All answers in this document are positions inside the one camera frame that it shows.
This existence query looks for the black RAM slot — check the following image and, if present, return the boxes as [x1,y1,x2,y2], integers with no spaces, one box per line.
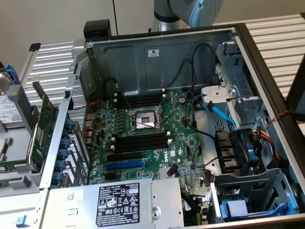
[111,130,171,142]
[111,139,172,150]
[114,90,167,102]
[113,93,167,104]
[112,143,173,155]
[111,135,172,146]
[114,96,167,108]
[113,87,166,98]

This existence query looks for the CPU socket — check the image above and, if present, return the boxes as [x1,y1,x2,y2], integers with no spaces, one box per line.
[127,104,166,137]

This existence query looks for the thin metal locking lever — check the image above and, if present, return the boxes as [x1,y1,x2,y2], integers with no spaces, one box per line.
[118,86,134,113]

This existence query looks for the green Dell motherboard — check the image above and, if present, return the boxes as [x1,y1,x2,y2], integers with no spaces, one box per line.
[87,89,213,191]

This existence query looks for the open grey PC case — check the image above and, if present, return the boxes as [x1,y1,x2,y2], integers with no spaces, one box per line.
[39,22,305,229]

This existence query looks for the long black expansion slot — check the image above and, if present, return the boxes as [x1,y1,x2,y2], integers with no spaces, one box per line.
[106,151,144,163]

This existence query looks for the blue expansion slot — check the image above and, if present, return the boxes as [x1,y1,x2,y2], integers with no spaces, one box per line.
[105,159,146,171]

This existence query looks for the silver finned chipset heatsink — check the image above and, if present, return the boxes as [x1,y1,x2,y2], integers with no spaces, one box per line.
[158,167,177,180]

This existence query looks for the black fan shroud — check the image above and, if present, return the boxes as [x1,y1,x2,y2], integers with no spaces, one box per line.
[214,128,254,176]

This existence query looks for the metal disk bay cage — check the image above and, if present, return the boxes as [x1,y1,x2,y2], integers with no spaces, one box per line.
[200,42,266,127]
[211,168,300,225]

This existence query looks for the black plastic block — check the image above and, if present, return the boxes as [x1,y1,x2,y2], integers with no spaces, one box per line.
[83,19,112,39]

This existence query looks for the green graphics card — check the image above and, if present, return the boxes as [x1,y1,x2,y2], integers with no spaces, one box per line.
[28,76,60,173]

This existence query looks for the grey power supply unit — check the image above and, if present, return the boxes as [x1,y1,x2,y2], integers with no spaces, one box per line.
[41,177,185,229]

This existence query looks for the blue plastic disk carrier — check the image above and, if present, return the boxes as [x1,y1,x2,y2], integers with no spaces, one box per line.
[4,62,33,114]
[220,194,298,221]

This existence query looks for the green circuit card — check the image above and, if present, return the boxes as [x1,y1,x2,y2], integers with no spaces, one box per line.
[0,84,61,198]

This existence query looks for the dark leaning panel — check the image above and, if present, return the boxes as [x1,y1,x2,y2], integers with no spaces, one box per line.
[285,53,305,120]

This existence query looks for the silver hard disk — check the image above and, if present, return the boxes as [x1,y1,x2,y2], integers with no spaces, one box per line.
[0,71,24,131]

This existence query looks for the silver CPU chip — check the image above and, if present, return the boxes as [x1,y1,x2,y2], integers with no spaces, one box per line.
[0,138,8,162]

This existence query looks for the blue plastic block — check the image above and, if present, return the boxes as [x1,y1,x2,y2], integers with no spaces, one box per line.
[15,214,28,228]

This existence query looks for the metal socket cover frame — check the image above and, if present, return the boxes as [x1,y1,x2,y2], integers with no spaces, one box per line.
[157,91,178,127]

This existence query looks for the thick black wire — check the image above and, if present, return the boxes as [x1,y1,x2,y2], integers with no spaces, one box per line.
[190,143,219,169]
[184,92,216,144]

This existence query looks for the looped black fan wire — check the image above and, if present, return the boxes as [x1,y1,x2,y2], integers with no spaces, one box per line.
[103,78,120,96]

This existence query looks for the black plug with wire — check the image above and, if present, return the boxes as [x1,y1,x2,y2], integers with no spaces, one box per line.
[167,164,180,177]

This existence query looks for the thin black wire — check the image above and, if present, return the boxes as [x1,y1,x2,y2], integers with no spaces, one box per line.
[166,59,194,91]
[192,43,218,91]

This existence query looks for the blue flat SATA wire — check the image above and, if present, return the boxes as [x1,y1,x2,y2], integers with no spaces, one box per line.
[206,100,259,167]

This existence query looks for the red black twisted wire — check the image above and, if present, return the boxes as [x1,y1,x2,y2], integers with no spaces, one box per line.
[71,99,101,112]
[264,109,295,131]

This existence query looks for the yellow black power wire bundle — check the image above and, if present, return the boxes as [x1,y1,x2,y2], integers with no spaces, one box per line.
[180,188,209,226]

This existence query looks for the black cable on wall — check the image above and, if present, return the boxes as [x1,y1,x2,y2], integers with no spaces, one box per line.
[112,0,119,36]

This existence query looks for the red yellow power wires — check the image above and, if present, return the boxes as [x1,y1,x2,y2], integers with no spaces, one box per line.
[252,127,282,167]

